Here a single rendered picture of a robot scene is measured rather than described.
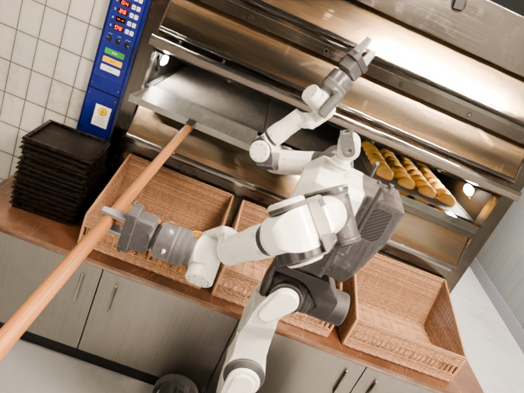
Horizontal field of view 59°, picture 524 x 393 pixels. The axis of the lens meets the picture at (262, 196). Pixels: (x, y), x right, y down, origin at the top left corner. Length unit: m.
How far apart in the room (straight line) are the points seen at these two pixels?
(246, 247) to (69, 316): 1.41
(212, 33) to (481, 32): 1.17
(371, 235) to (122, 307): 1.19
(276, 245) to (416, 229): 1.69
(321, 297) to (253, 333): 0.26
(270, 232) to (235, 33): 1.43
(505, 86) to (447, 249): 0.84
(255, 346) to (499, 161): 1.49
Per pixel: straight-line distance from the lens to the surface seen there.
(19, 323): 0.81
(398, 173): 2.65
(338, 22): 2.18
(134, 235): 1.09
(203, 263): 1.06
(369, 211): 1.28
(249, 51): 2.18
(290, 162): 1.62
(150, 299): 2.06
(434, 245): 2.58
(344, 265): 1.39
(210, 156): 2.30
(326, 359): 2.18
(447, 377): 2.42
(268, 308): 1.49
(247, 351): 1.65
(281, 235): 0.89
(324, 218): 0.94
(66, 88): 2.43
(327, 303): 1.52
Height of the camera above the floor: 1.75
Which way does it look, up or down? 21 degrees down
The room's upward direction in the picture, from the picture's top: 24 degrees clockwise
